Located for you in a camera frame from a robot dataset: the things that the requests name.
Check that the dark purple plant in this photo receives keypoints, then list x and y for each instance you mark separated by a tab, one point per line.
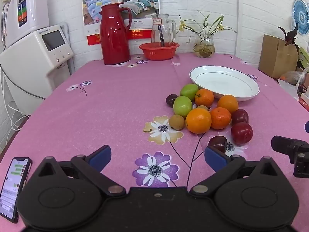
291	35

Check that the round orange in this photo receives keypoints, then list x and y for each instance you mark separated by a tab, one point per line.
228	103

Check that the green box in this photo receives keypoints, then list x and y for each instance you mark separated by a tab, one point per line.
304	58

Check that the white water purifier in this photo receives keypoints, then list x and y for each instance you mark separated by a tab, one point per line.
36	2

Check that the white water dispenser with screen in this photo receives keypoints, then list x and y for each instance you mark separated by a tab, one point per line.
26	70

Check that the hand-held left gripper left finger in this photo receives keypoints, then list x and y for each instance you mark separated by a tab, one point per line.
101	156

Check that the clear plastic bag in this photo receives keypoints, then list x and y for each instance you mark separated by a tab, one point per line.
295	76

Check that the red plastic basin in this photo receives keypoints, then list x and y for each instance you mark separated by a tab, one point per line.
158	52

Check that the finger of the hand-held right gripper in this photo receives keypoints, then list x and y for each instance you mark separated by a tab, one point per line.
282	145
307	127

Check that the white wall pipe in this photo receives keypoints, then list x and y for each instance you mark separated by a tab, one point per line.
237	17

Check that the glass vase with plant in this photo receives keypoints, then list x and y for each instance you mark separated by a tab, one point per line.
207	24

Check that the green apple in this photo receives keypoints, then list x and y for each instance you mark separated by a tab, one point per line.
182	106
189	91

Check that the white porcelain plate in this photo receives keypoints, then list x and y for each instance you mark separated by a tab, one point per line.
224	83

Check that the red thermos jug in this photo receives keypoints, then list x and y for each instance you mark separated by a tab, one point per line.
114	36

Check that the pink floral tablecloth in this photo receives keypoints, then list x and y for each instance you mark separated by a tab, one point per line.
96	125

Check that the dark purple plum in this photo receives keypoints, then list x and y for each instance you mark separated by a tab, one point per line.
171	100

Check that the black smartphone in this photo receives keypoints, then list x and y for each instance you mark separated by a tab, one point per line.
14	188

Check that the large orange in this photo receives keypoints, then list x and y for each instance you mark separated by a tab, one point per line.
198	120

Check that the large blue round wall decoration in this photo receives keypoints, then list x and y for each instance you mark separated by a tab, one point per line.
301	17

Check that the cardboard box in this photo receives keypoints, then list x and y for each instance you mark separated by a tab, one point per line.
275	58

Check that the brown kiwi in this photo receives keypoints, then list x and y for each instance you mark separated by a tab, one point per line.
176	122
202	107

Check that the black stirring stick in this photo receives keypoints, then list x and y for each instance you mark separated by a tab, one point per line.
160	31

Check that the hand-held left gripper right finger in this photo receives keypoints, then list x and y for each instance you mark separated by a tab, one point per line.
214	157

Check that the white packet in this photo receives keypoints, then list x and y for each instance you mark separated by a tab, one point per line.
288	89

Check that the mandarin with green stem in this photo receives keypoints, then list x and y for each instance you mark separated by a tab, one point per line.
204	98

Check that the dark red plum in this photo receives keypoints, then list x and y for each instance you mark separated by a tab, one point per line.
217	143

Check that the glass pitcher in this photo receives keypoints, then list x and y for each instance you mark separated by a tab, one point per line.
169	31

